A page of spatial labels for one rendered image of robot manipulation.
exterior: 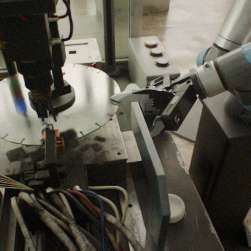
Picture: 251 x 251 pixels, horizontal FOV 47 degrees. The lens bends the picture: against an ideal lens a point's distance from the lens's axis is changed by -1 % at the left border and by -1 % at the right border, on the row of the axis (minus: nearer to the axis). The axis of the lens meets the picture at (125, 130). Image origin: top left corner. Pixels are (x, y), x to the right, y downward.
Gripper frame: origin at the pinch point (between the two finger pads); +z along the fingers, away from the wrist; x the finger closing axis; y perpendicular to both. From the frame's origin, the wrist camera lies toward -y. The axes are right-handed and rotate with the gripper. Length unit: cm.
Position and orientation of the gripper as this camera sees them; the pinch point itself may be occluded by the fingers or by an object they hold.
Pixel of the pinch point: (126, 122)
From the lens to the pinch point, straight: 73.0
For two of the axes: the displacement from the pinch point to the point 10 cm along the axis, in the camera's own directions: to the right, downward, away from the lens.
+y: 0.7, -6.5, 7.6
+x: -5.3, -6.7, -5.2
